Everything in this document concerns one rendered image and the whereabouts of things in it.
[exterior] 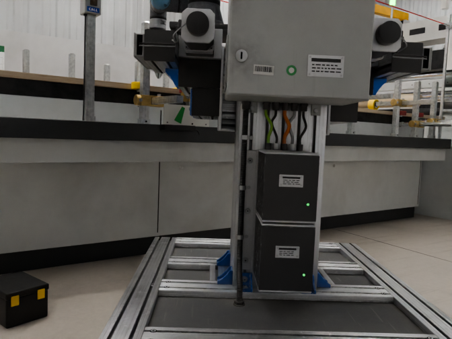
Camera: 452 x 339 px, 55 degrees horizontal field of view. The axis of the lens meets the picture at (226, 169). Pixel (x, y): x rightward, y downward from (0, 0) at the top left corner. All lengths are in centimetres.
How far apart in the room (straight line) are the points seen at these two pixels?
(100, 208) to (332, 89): 150
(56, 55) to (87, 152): 749
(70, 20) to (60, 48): 61
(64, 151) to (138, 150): 33
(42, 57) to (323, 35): 851
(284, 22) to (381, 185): 277
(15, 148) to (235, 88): 113
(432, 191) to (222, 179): 231
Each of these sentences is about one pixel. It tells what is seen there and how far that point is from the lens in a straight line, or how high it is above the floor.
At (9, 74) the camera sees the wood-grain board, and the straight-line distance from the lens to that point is 214.
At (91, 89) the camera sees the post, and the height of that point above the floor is 84.
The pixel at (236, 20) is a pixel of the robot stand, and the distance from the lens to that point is 107.
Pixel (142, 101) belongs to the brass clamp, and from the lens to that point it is 208.
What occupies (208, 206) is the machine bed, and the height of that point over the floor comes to 24.
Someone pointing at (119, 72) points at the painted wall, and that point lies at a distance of 973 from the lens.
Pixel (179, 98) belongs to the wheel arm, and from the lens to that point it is 189.
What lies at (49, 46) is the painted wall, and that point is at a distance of 945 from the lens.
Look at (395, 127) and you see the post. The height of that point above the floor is 77.
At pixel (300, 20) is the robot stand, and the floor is 94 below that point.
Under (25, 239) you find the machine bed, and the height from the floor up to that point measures 15.
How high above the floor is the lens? 67
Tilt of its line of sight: 5 degrees down
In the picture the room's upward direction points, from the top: 2 degrees clockwise
